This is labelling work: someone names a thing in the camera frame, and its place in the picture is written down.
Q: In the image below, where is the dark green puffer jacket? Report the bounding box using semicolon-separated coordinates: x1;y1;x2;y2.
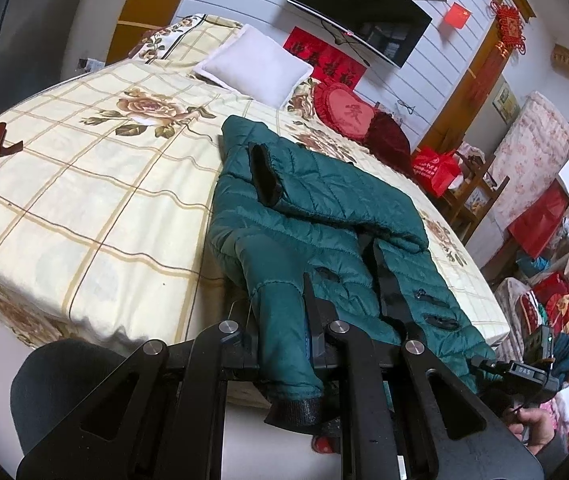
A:
210;116;491;434

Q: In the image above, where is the right hand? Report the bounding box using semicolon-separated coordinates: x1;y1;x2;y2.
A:
505;408;555;455

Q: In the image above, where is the dark blue trouser knee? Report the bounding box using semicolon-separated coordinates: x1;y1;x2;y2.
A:
10;339;125;453

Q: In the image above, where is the large red bag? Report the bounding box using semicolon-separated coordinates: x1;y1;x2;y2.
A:
508;180;569;259

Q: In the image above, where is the wooden chair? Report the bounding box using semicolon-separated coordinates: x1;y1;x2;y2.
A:
436;151;510;245

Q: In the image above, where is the cream floral plaid bedspread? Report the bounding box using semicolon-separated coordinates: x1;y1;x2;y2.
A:
0;15;509;350

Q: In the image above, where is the pink floral quilt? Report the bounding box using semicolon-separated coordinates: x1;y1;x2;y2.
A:
466;90;569;269

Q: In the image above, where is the red gift bag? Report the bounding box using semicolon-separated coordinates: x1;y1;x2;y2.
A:
411;146;462;198

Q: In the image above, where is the dark red velvet cushion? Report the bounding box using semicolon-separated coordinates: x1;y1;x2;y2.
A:
365;112;414;180

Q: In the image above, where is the red heart-shaped cushion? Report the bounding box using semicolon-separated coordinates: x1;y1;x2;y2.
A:
313;82;377;143

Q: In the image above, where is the red chinese knot ornament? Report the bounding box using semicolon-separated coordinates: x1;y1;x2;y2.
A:
469;0;529;101

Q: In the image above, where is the red banner with black characters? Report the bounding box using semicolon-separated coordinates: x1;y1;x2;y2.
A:
283;27;365;90

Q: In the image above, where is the white square pillow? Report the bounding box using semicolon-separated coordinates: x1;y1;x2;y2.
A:
193;25;313;108

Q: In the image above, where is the small red wall paper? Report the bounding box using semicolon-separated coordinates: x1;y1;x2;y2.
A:
444;2;472;29

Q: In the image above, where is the black wall television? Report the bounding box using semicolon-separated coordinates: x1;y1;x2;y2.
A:
287;0;432;67

